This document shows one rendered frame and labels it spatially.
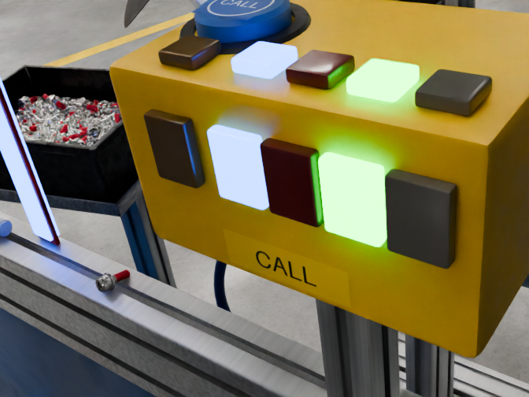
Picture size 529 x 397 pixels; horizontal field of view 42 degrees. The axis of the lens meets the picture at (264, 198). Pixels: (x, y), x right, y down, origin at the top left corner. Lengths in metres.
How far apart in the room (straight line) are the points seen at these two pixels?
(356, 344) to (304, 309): 1.36
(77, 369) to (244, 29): 0.45
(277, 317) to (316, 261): 1.43
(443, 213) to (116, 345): 0.35
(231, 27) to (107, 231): 1.86
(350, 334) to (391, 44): 0.15
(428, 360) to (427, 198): 0.89
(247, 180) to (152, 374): 0.28
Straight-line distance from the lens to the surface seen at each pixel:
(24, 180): 0.54
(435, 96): 0.21
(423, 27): 0.28
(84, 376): 0.67
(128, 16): 0.81
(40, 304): 0.58
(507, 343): 1.63
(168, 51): 0.27
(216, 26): 0.28
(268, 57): 0.25
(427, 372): 1.11
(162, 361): 0.48
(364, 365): 0.35
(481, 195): 0.21
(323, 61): 0.24
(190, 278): 1.85
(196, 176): 0.27
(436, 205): 0.21
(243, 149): 0.24
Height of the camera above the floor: 1.17
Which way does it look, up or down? 34 degrees down
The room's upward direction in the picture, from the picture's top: 9 degrees counter-clockwise
